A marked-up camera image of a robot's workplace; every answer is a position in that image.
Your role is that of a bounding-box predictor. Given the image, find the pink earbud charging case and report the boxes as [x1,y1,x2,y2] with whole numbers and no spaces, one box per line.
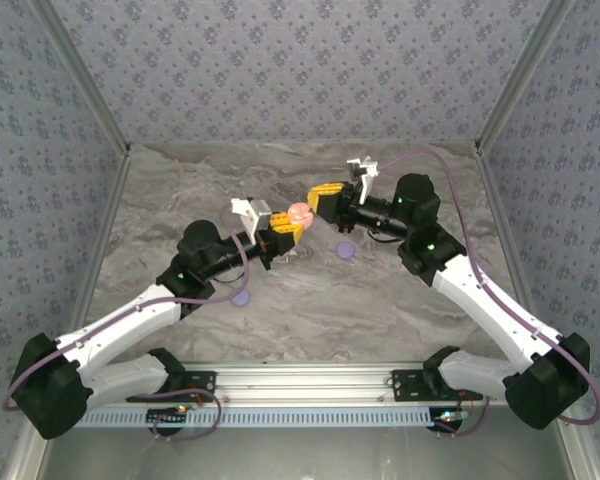
[286,200,314,227]

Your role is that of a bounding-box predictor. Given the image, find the small black controller board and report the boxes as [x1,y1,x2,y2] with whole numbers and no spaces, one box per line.
[146,405,189,427]
[432,408,470,432]

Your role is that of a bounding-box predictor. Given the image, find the grey metal lower shelf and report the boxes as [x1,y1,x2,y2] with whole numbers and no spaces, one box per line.
[39,427,576,480]

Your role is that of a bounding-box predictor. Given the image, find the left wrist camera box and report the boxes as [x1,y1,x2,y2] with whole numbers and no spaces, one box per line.
[229,198,272,246]

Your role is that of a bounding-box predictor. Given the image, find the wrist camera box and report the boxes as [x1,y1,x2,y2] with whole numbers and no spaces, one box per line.
[229,198,272,246]
[346,155,381,205]

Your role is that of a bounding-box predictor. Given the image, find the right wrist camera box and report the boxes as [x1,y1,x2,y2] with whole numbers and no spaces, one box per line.
[346,155,381,205]

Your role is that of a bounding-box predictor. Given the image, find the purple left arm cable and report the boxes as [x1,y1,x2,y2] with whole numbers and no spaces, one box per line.
[2,204,251,442]

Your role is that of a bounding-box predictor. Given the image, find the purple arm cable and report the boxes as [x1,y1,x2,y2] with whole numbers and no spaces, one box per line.
[378,148,600,441]
[2,204,251,442]

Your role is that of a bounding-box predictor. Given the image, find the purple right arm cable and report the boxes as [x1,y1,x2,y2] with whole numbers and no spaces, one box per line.
[378,148,600,441]

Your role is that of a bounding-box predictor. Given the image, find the aluminium table side rail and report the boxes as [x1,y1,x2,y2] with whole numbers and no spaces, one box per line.
[67,149,132,336]
[473,144,534,311]

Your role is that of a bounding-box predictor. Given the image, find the light blue slotted cable duct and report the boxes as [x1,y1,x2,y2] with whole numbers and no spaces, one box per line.
[74,407,442,429]

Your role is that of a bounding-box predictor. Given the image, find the aluminium vertical frame post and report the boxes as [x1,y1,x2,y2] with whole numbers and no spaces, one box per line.
[29,0,133,159]
[473,0,579,154]

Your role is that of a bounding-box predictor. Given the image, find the aluminium lower frame beam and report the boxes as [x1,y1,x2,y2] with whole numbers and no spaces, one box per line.
[554,419,600,480]
[4,434,51,480]

